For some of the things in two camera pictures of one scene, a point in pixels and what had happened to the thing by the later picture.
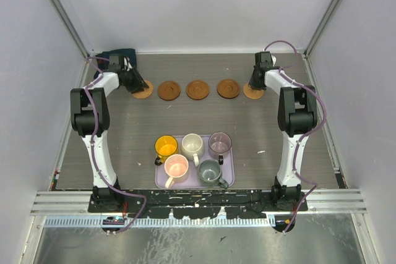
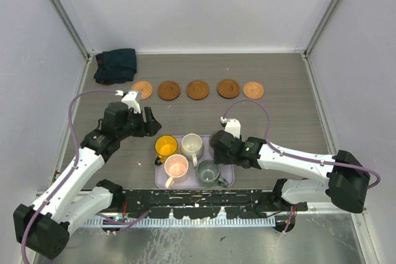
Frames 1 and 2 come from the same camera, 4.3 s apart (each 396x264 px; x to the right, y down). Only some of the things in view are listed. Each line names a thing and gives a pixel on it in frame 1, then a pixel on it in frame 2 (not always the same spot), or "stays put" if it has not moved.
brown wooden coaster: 169,91 stays put
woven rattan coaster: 146,93 stays put
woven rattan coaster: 252,93 stays put
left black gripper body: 133,81 → 132,128
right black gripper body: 255,85 → 219,158
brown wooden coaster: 228,88 stays put
